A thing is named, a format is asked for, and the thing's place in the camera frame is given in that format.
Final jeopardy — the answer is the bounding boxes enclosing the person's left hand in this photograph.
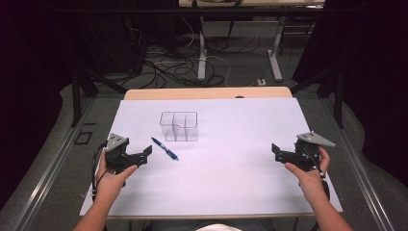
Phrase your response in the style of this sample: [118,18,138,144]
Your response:
[95,150,139,200]

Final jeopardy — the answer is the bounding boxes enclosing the blue pen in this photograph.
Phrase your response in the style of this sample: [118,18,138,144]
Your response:
[151,137,180,161]

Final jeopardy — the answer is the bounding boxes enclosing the desk with white legs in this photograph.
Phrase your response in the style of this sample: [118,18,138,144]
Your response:
[178,0,326,83]

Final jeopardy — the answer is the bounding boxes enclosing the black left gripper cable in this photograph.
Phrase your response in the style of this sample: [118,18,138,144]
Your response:
[91,141,110,203]

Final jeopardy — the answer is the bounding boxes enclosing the aluminium floor rail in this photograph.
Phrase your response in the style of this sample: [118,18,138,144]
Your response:
[320,95,397,231]
[0,95,97,231]

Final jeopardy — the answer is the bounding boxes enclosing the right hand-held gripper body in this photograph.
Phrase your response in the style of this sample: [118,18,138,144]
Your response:
[287,131,336,172]

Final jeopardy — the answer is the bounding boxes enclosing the black metal stand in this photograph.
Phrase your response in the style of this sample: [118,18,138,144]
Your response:
[70,62,129,128]
[290,65,346,130]

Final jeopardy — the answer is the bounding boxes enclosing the wooden table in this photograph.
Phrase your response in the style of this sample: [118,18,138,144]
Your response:
[105,86,316,221]

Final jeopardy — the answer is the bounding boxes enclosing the clear plastic organizer box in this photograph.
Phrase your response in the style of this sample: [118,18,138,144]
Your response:
[159,111,199,142]

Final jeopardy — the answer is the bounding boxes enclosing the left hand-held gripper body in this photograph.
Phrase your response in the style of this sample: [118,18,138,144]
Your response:
[105,133,143,176]

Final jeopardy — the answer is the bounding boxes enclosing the white floor cable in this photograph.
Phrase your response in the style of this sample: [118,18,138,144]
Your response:
[179,15,233,89]

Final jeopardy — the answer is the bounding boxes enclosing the person's clothing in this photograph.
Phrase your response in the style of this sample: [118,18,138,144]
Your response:
[140,218,277,231]

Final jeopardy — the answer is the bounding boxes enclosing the dark curtain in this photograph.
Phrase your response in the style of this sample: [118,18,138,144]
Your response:
[292,0,408,189]
[0,0,78,210]

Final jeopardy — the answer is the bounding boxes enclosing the black floor cables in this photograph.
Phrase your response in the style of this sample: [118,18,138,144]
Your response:
[121,18,263,90]

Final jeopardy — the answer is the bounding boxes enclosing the person's right hand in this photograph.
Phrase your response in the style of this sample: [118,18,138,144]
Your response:
[284,147,331,203]

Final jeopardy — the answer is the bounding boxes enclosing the white table mat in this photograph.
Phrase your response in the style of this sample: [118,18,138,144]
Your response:
[80,97,344,217]

